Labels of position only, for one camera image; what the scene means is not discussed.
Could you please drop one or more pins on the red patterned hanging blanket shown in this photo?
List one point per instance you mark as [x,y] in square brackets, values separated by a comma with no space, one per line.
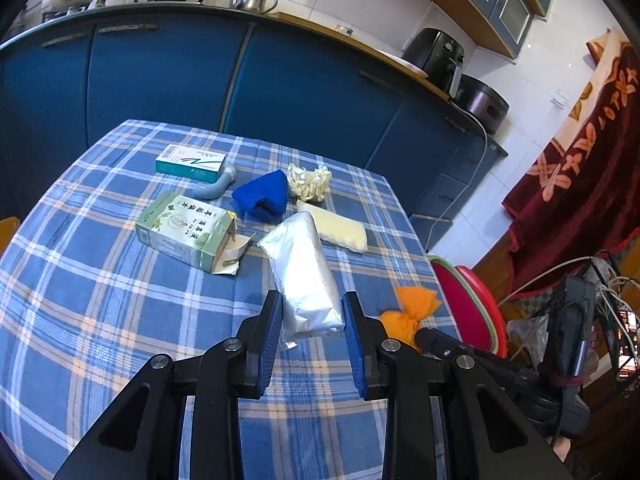
[575,180]

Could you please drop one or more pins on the cream ruffled scrunchie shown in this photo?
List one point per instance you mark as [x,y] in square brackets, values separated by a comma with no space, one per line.
[310,180]

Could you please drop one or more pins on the black air fryer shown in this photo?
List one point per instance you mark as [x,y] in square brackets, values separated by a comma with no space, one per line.
[435,57]

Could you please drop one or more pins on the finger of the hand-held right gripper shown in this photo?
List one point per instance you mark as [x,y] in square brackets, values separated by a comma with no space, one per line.
[432,341]

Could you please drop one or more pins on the blue kitchen base cabinets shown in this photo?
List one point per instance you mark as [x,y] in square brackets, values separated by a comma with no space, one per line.
[160,70]

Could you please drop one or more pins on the dark rice cooker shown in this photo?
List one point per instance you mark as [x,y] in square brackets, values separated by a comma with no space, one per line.
[482,102]

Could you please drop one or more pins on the clear plastic bag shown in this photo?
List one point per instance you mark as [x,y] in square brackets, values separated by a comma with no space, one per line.
[525,332]

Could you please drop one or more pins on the white wall switch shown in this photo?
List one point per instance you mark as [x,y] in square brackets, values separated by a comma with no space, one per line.
[561,98]

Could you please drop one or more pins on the yellow sponge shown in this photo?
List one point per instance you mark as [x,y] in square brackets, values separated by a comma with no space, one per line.
[335,227]

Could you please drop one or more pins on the grey pipe elbow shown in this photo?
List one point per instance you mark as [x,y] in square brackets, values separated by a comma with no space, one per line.
[215,190]

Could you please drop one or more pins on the green medicine box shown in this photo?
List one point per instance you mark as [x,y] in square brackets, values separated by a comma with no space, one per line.
[180,225]

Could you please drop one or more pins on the white teal medicine box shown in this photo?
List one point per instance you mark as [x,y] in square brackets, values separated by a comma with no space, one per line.
[192,162]

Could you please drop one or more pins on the orange plastic bag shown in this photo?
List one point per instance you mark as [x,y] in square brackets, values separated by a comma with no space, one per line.
[400,327]

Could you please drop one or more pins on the silver foil packet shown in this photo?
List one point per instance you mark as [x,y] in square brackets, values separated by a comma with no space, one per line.
[305,270]

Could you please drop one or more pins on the orange stool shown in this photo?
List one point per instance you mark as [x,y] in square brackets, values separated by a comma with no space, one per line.
[7,235]

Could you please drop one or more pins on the white plate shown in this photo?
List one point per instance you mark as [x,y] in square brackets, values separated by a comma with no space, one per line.
[410,66]

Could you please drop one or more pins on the red basin with green rim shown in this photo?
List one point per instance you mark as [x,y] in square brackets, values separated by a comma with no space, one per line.
[465,310]

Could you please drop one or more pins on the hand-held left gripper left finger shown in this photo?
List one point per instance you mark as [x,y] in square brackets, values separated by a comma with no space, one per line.
[267,345]

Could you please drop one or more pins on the red plastic chair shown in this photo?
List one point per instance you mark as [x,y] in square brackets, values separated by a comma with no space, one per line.
[477,281]

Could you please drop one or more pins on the blue cloth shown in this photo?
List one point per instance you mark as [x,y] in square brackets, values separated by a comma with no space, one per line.
[260,195]

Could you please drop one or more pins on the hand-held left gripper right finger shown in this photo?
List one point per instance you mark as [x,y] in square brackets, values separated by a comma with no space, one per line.
[352,345]

